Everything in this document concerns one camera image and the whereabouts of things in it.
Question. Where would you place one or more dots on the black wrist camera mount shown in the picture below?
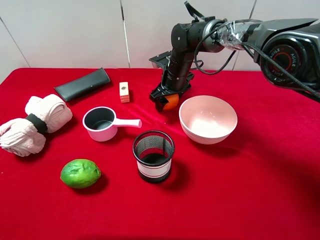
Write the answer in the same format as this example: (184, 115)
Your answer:
(161, 61)

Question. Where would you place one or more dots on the rolled pink towel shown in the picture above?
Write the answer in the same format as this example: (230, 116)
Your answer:
(20, 137)

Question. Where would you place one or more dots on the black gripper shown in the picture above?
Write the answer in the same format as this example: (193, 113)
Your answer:
(170, 85)

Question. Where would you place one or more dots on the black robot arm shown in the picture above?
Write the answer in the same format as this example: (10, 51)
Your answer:
(286, 50)

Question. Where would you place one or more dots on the red tablecloth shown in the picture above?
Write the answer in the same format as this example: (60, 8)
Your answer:
(261, 183)

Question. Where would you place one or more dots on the green lime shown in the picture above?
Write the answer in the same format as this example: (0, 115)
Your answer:
(80, 173)

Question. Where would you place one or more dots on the black band on towel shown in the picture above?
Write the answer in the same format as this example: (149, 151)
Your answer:
(39, 124)

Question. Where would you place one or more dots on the black mesh pen holder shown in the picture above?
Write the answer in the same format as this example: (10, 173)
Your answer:
(153, 151)

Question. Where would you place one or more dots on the pink saucepan with handle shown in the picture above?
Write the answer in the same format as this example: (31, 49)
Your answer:
(102, 123)

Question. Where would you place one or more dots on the small wooden block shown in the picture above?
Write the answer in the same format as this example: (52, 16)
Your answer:
(124, 92)

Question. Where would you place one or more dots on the orange fruit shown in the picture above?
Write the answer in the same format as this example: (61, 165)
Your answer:
(171, 102)

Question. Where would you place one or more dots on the black leather pouch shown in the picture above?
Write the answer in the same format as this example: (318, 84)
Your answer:
(84, 85)

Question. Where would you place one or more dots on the pink bowl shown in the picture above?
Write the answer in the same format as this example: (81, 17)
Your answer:
(207, 119)

